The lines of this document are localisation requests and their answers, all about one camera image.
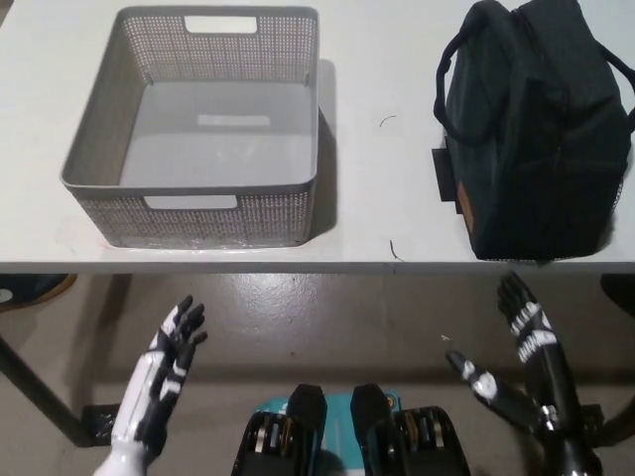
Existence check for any grey perforated plastic basket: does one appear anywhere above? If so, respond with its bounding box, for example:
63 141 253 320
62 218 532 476
60 5 321 249

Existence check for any black and teal robot body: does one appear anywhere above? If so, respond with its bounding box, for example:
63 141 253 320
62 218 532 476
228 382 470 476

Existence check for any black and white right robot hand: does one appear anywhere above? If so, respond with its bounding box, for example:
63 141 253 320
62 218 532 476
445 271 577 438

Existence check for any dark green fabric lunch bag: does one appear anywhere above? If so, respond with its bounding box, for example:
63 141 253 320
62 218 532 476
433 0 635 265

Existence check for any dark round floor object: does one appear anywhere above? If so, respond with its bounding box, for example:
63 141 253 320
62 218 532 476
599 274 635 311

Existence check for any dark object with yellow rim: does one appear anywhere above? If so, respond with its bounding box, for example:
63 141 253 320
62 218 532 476
0 274 76 312

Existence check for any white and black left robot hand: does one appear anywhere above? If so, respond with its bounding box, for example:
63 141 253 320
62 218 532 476
111 295 208 456

